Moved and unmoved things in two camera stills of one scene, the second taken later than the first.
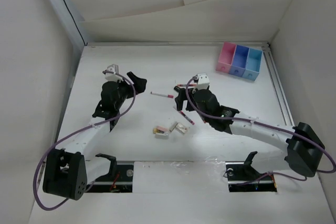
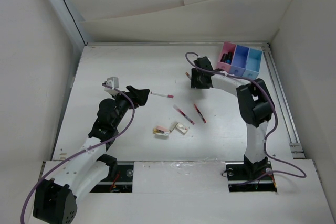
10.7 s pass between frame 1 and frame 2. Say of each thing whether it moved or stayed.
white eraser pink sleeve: stayed
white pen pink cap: stayed
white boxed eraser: stayed
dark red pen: moved
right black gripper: moved
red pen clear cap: stayed
